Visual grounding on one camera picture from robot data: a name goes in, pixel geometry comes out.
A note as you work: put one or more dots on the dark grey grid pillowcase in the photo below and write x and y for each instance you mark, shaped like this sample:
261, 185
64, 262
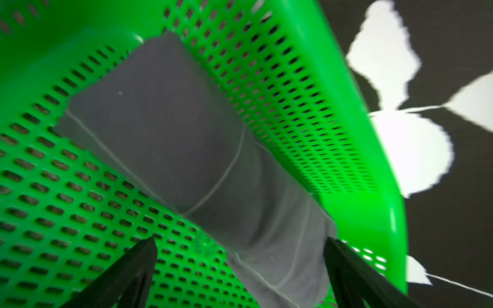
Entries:
159, 120

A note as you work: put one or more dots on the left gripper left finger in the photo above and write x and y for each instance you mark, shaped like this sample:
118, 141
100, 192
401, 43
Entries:
126, 283

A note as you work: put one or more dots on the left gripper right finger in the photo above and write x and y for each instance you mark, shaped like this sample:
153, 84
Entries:
356, 284

